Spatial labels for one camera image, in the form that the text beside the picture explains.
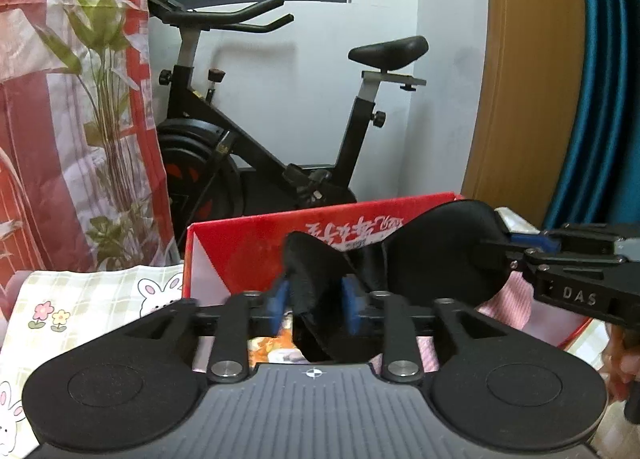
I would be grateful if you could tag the pink knitted cloth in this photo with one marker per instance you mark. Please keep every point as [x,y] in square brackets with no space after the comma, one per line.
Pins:
[515,306]

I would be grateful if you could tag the checked bunny tablecloth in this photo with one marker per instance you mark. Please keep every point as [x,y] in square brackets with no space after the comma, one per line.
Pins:
[47,313]

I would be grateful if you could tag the black eye mask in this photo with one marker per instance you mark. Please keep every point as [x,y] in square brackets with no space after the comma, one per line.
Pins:
[449,251]

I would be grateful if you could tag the red strawberry cardboard box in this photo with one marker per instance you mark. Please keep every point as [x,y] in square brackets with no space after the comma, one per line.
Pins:
[228,256]

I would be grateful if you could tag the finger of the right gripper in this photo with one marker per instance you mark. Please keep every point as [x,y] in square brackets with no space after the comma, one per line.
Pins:
[578,237]
[530,257]

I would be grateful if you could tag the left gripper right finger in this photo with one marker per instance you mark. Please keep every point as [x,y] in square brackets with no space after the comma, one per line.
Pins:
[384,315]

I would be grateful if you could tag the teal curtain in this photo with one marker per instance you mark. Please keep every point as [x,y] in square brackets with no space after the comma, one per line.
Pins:
[599,180]

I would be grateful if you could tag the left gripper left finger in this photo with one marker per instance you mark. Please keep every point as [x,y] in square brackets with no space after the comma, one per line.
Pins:
[244,316]

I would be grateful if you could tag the printed red backdrop cloth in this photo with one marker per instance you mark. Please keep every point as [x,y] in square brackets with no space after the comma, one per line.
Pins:
[83,187]

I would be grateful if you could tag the person right hand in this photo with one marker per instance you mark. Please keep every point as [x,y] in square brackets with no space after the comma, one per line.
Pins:
[620,364]

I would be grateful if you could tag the wooden door panel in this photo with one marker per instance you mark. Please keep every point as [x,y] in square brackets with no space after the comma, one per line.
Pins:
[532,73]

